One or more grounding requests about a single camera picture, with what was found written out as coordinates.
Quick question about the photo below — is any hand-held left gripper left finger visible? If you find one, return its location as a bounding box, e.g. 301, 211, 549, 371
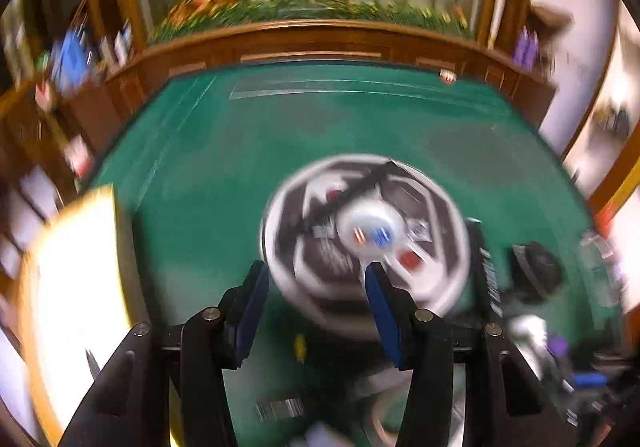
60, 261, 271, 447

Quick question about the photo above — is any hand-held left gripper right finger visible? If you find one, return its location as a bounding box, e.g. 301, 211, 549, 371
364, 261, 576, 447

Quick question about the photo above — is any round table control panel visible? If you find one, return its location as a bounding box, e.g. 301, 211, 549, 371
261, 154, 473, 343

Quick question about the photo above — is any blurred purple object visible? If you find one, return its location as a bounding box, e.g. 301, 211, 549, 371
547, 334, 571, 358

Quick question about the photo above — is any yellow cardboard box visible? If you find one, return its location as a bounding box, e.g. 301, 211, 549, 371
20, 184, 176, 447

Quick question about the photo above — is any blurred blue object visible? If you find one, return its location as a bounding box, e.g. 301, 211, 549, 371
570, 372, 608, 390

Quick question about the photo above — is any purple bottle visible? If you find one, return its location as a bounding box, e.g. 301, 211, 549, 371
514, 27, 538, 72

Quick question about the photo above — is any blue kettle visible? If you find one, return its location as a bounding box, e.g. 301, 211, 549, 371
50, 30, 93, 88

